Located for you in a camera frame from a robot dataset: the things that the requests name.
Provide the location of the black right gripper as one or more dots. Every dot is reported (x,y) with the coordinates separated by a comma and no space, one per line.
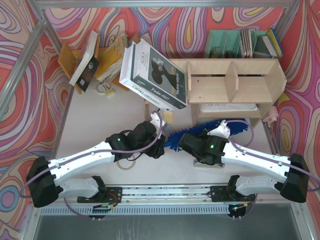
(183,144)

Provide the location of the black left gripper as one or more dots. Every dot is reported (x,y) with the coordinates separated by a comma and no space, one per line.
(158,149)

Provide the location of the blue microfiber duster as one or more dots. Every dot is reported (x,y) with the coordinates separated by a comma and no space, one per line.
(236,126)

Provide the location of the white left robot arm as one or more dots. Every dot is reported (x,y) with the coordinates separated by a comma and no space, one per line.
(50,180)

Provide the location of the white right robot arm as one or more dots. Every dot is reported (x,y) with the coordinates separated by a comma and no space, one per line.
(285,175)

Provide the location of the light wooden bookshelf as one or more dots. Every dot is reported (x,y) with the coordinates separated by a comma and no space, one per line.
(259,81)

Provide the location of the grey black stapler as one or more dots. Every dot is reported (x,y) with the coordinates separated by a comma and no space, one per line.
(198,164)

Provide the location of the yellow sticky note pad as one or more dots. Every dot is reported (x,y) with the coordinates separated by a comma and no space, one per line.
(168,117)

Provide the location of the small wooden stand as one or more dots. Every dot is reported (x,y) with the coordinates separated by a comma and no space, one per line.
(146,110)

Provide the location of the large Twins story book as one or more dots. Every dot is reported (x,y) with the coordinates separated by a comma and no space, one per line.
(159,76)

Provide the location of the pink pig figurine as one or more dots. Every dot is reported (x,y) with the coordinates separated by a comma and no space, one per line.
(271,116)

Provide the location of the yellow paperback book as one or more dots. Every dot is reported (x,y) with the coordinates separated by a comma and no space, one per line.
(111,60)

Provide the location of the black cover white book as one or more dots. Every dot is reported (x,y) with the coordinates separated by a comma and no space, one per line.
(86,64)

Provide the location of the teal file organizer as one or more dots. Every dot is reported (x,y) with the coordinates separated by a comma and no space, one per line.
(226,44)

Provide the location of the yellow wooden book holder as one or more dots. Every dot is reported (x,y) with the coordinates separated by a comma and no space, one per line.
(68,58)

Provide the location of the blue cover book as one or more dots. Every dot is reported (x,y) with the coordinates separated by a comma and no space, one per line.
(274,41)

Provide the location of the brass padlock with ring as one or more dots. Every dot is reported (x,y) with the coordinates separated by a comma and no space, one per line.
(105,88)

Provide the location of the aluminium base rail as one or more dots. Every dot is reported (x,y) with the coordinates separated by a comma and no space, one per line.
(170,193)

